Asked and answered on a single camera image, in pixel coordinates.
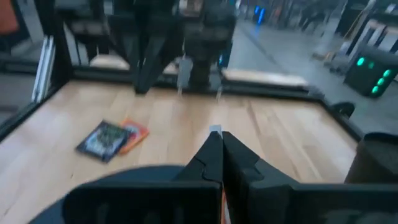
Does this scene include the black box green lights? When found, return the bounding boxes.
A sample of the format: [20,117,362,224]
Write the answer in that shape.
[343,44,398,99]

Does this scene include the round dark woven placemat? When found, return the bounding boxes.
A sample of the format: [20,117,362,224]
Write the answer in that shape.
[28,164,187,224]

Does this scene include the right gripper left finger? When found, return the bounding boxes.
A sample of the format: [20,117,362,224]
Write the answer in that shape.
[63,131,224,224]

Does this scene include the orange chair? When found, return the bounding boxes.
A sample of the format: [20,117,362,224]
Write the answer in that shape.
[0,0,20,35]

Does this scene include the black aluminium rig frame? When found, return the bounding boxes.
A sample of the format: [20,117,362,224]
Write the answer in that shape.
[0,0,364,142]

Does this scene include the silver metal bracket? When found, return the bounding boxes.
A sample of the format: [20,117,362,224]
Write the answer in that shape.
[32,35,57,104]

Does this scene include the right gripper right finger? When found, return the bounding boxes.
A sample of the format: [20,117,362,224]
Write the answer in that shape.
[222,132,398,224]

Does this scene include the black frame knob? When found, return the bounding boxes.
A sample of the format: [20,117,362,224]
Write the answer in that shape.
[329,101,356,119]

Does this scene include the blue light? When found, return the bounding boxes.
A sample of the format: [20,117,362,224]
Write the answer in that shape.
[253,4,267,26]

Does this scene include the black tea packet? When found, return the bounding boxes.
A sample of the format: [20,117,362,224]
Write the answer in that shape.
[75,119,132,164]

